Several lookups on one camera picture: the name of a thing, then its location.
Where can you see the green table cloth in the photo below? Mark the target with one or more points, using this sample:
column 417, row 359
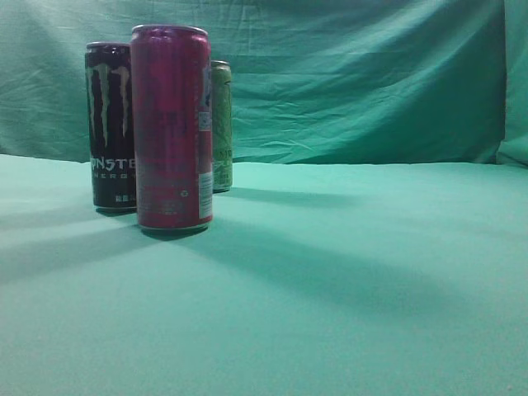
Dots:
column 311, row 280

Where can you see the green backdrop cloth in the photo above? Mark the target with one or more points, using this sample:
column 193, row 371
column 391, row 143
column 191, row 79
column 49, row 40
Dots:
column 313, row 81

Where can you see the light green energy can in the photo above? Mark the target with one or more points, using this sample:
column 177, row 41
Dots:
column 222, row 125

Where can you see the pink energy drink can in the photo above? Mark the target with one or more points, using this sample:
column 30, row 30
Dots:
column 171, row 89

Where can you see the black Monster energy can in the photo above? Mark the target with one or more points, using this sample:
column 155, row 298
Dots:
column 110, row 122

